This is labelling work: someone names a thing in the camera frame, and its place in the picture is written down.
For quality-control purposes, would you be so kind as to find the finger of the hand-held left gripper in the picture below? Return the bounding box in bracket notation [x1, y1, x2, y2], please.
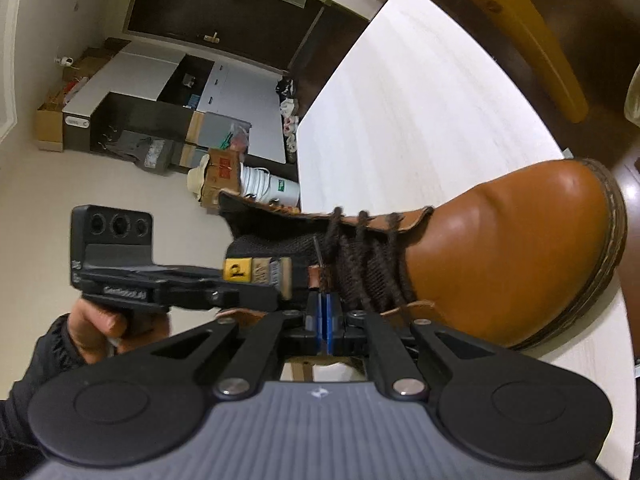
[210, 280, 281, 313]

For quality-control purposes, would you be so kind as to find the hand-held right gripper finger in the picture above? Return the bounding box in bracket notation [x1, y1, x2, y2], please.
[150, 292, 326, 401]
[326, 294, 493, 401]

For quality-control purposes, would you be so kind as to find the dark brown shoelace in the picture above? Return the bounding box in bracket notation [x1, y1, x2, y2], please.
[312, 207, 426, 313]

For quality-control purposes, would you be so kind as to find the brown leather boot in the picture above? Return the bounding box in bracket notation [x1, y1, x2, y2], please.
[217, 157, 628, 352]

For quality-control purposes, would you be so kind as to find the person's left forearm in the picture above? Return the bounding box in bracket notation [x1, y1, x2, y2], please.
[0, 314, 88, 466]

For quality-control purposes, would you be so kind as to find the row of small shoes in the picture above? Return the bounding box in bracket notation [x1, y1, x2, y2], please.
[275, 77, 302, 154]

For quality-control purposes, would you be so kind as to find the person's left hand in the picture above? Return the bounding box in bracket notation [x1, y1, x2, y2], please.
[67, 299, 172, 364]

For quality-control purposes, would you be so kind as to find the white plastic bucket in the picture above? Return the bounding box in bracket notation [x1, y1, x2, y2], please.
[240, 162, 301, 211]

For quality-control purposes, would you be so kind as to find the cardboard box with red label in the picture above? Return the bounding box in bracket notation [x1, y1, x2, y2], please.
[200, 147, 246, 206]

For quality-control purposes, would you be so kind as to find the beige straw hat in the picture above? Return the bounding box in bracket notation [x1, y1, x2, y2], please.
[187, 155, 212, 199]

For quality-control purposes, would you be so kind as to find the grey hanging bag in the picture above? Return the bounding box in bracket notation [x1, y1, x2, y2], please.
[107, 130, 176, 177]

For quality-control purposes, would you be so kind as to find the colourful plastic bag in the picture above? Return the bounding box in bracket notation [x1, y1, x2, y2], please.
[220, 122, 251, 154]

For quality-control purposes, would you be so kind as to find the plain cardboard box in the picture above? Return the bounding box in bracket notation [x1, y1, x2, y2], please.
[36, 102, 66, 153]

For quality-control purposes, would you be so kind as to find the dark and white hallway cabinet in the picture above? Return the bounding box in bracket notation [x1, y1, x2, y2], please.
[62, 40, 288, 166]

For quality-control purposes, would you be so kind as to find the yellow wooden chair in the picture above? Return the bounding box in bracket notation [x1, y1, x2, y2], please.
[430, 0, 588, 123]

